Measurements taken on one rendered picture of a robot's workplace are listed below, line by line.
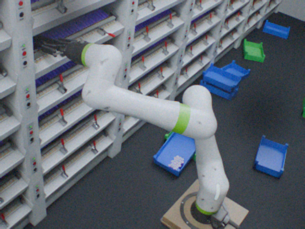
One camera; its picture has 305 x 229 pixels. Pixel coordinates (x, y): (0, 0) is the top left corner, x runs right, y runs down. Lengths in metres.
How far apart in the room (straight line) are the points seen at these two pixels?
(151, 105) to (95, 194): 1.08
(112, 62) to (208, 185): 0.73
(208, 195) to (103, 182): 0.86
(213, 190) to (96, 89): 0.72
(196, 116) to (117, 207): 1.03
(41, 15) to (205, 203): 1.09
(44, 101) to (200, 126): 0.72
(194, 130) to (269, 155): 1.51
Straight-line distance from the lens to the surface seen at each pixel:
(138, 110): 1.39
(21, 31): 1.45
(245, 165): 2.75
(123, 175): 2.46
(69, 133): 2.11
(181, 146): 2.62
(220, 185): 1.75
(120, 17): 1.97
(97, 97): 1.35
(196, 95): 1.57
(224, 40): 3.81
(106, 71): 1.35
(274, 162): 2.86
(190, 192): 2.01
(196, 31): 2.92
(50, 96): 1.77
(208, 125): 1.46
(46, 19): 1.53
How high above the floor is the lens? 1.85
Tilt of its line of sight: 39 degrees down
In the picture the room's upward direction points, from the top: 10 degrees clockwise
